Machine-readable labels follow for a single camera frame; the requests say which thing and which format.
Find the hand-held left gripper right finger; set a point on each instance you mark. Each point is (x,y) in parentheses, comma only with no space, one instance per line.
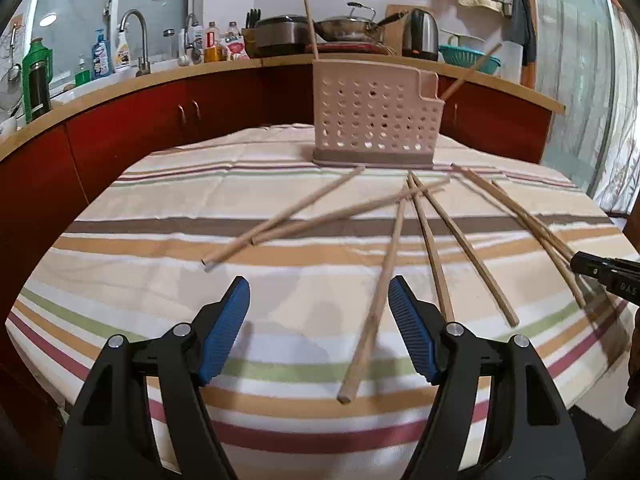
(412,330)

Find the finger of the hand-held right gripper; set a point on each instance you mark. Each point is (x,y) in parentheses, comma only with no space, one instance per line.
(615,277)

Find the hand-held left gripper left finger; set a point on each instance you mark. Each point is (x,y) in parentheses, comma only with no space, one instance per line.
(227,330)

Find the wooden chopstick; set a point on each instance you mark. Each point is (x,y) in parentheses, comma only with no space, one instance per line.
(530,222)
(470,255)
(542,247)
(472,71)
(285,215)
(380,280)
(350,211)
(431,250)
(311,25)
(495,200)

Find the pink perforated utensil holder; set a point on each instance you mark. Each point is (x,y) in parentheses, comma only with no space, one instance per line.
(365,110)

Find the striped tablecloth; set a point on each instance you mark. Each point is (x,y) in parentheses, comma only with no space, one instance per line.
(150,220)

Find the sheer patterned curtain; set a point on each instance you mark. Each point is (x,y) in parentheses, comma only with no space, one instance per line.
(585,85)

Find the white plastic jug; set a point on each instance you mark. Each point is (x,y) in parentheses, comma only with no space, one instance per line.
(511,62)

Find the teal plastic colander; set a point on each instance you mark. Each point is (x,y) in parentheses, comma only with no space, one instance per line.
(470,57)

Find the wooden countertop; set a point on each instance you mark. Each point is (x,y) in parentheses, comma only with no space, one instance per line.
(165,69)

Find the dark hanging cloth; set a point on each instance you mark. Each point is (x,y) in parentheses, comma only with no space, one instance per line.
(522,15)

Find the red seasoning packet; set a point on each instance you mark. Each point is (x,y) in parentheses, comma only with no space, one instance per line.
(237,50)

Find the white green-rimmed bowl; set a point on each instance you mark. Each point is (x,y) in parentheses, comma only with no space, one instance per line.
(462,40)

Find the yellow oil bottle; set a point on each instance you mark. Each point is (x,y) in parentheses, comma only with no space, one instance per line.
(212,45)

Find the red induction cooktop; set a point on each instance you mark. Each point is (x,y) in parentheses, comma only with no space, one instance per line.
(350,49)

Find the white condiment bottle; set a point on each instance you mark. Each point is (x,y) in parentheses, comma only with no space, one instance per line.
(196,40)

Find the small green bottle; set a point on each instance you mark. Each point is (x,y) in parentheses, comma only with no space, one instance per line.
(82,75)

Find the steel electric kettle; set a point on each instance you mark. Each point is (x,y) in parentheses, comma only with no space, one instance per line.
(420,35)

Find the clear plastic bottle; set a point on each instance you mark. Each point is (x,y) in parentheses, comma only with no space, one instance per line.
(231,32)

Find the white spray bottle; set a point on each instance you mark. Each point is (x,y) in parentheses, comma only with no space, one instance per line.
(121,50)

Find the dark rice cooker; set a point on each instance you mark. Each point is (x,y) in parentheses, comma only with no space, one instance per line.
(280,35)

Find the blue dish soap bottle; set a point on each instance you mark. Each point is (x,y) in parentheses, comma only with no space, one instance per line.
(101,55)

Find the knife block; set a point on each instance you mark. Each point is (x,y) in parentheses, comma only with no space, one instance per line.
(252,27)

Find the steel wok with lid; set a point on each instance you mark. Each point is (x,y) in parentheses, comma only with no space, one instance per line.
(350,30)

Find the chrome kitchen faucet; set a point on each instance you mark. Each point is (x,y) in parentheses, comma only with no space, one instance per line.
(144,30)

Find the green thermos jug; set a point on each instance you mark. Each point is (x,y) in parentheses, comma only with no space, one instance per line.
(36,80)

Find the wooden cutting board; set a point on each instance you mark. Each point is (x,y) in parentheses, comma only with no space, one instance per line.
(397,12)

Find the kitchen window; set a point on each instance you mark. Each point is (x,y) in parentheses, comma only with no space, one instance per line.
(75,0)

